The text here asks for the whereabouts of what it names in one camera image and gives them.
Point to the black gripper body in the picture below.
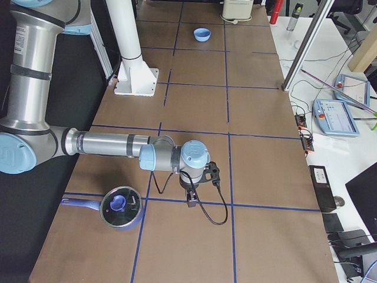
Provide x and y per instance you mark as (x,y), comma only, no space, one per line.
(187,186)

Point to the blue bowl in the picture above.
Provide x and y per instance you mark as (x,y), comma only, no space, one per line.
(202,34)

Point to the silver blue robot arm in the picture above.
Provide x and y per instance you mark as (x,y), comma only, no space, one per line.
(27,140)

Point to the blue pot with glass lid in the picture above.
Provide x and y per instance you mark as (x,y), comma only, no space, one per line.
(121,208)

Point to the black orange connector block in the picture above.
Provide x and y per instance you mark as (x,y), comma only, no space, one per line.
(304,134)

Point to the black rectangular box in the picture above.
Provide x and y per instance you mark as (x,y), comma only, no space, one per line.
(322,188)

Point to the near teach pendant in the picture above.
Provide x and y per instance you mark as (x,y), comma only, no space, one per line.
(334,118)

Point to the teach pendant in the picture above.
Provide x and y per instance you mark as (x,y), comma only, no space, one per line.
(334,118)
(356,88)

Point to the purple rod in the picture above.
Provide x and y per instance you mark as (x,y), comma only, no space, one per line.
(363,106)

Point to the black monitor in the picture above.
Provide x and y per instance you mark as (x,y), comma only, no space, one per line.
(362,191)

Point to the cream white appliance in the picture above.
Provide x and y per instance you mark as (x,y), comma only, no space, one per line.
(235,11)

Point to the far teach pendant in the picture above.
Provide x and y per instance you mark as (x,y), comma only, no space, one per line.
(356,88)

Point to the clear bottle green cap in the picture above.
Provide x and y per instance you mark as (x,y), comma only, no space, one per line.
(294,17)

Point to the red bottle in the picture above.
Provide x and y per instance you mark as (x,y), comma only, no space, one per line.
(276,11)

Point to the wooden beam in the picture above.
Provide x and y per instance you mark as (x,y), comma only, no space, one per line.
(365,54)

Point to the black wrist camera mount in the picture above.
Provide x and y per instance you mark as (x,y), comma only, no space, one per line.
(211,173)

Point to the white pillar with base plate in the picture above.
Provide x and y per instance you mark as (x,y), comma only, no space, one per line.
(135,77)

